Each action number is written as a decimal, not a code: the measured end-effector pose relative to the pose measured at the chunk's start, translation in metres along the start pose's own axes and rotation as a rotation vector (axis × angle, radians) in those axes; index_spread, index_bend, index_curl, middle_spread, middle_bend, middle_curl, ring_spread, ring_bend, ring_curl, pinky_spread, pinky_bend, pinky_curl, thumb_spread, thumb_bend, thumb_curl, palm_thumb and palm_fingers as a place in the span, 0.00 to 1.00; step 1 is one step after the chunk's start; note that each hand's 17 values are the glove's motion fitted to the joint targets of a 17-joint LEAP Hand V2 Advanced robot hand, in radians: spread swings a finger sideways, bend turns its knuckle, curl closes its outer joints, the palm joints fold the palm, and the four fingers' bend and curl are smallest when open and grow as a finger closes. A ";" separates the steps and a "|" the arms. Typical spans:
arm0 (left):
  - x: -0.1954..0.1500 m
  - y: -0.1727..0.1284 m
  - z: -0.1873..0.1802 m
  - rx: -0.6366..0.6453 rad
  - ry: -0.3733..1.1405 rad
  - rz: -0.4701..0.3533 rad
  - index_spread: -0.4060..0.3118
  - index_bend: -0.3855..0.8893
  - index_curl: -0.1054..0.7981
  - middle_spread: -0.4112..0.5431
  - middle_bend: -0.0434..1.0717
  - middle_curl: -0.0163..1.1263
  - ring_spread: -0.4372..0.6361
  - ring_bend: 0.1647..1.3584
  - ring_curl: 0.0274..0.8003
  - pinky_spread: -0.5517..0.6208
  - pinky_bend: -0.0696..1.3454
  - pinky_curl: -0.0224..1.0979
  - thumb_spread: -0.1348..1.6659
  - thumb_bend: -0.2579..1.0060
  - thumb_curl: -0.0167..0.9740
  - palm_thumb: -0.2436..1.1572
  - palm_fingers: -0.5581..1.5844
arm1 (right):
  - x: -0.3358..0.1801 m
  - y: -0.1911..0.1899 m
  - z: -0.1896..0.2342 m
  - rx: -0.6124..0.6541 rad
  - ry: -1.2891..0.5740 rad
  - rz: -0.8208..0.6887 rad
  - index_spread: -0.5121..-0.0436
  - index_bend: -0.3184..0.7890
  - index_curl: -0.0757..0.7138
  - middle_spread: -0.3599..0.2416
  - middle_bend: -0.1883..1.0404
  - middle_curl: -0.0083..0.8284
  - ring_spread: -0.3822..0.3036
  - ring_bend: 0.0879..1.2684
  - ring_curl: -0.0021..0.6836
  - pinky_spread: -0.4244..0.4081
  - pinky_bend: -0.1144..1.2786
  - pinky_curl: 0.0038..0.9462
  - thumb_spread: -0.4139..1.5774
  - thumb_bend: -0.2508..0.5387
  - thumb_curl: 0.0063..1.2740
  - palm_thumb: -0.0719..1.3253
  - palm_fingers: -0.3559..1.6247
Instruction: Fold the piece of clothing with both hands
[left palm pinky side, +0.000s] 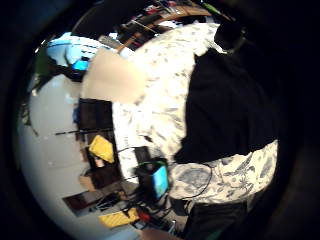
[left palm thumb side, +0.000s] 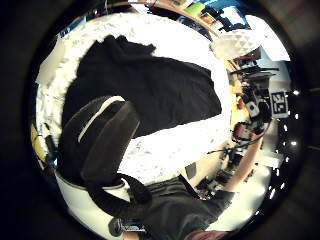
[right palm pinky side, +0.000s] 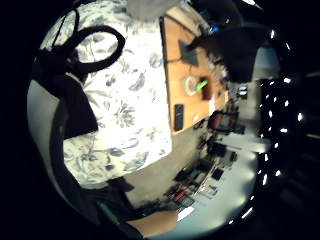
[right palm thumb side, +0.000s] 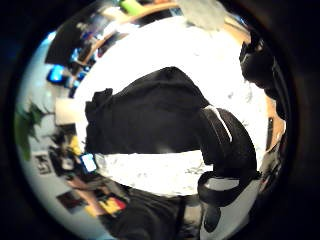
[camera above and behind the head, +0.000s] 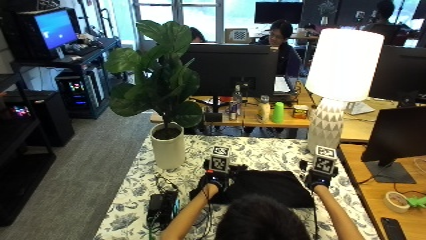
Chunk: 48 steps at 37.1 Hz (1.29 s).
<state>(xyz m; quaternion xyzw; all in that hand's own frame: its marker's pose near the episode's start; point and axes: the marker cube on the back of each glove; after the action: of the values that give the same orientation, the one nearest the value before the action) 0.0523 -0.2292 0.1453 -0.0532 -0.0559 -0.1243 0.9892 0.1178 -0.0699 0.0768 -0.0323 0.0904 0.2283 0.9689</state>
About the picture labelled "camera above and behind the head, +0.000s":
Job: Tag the brown wooden desk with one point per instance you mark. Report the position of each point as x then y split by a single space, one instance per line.
386 206

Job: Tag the black desk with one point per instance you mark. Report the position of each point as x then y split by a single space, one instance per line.
84 56

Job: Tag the black power adapter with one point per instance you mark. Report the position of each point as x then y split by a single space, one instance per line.
160 206

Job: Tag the black cloth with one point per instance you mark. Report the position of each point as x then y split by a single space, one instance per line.
270 186

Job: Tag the open laptop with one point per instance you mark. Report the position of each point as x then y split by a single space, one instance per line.
284 86

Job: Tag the person's right hand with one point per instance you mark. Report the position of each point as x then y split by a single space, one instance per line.
320 181

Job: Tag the slim drink can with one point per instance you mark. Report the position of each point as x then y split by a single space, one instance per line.
233 110

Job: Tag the white plant pot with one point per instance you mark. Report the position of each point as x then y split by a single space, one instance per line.
168 150

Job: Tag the green plastic toy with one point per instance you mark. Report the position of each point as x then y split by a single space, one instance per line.
417 202

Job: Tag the white marker cube right glove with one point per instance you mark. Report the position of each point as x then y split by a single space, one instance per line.
325 160

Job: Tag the light wooden desk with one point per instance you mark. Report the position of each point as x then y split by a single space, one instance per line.
253 121

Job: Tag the green plastic cup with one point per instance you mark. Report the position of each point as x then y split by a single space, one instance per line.
278 112

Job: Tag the black monitor with stand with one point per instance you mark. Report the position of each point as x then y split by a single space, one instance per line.
228 68

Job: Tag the white lamp shade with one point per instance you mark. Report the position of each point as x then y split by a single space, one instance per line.
344 65

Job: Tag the monitor with blue screen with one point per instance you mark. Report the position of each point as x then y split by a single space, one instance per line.
51 31

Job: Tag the black monitor with square base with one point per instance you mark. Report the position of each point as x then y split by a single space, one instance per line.
400 133

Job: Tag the dark wall monitor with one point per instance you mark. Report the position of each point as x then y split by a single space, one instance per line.
278 12

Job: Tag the computer tower with lights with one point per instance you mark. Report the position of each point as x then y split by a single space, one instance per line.
81 93

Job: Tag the white marker cube left glove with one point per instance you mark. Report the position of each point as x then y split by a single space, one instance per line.
220 160

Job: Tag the clear water bottle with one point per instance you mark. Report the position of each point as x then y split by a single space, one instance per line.
237 98

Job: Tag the small yellow box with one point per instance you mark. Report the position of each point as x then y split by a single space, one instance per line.
300 112

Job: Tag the white patterned lamp base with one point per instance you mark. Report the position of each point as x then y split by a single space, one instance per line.
326 125

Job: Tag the green leafy plant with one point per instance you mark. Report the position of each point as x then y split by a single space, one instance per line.
164 73

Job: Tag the black phone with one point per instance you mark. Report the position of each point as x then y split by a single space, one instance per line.
393 229

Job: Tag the blue floral tablecloth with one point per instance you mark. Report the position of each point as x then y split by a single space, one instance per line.
266 153

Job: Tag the person's left hand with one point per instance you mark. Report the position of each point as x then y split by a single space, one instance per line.
215 181

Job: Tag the checkerboard calibration board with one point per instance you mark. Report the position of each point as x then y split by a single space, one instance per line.
239 35

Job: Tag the black shelf unit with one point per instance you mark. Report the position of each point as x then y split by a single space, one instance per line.
20 160

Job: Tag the white marker cube glove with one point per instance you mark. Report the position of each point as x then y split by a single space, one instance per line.
220 160
325 160

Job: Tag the roll of tape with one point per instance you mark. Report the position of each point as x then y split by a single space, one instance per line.
396 202

